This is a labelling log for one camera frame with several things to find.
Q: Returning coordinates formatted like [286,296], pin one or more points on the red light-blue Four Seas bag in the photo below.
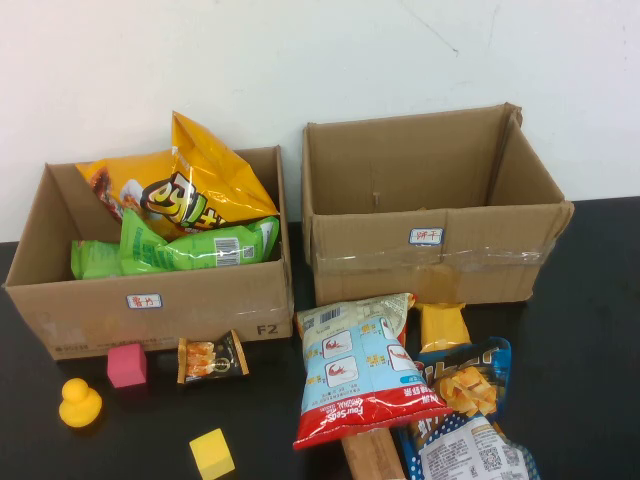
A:
[350,370]

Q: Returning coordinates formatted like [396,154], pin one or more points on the green snack bag with barcode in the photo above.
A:
[200,250]

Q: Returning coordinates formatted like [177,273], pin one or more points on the small green snack bag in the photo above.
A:
[95,260]

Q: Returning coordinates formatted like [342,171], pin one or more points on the taped cardboard box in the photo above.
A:
[375,270]

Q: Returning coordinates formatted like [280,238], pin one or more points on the yellow foam cube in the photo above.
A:
[212,452]

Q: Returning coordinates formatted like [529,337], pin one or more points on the yellow snack packet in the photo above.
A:
[442,325]

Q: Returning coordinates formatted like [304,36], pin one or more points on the cardboard box marked F2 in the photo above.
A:
[200,310]

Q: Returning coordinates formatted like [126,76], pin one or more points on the wooden block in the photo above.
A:
[372,455]

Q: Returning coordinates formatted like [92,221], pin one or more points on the small black orange snack packet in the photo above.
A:
[210,357]

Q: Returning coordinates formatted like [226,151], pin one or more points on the large yellow chip bag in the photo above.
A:
[210,170]

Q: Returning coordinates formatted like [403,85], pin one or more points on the pink foam cube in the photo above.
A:
[126,367]

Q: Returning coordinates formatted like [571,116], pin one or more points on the yellow rubber duck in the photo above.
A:
[80,407]

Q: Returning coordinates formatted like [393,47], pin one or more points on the blue chip bag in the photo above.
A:
[465,390]

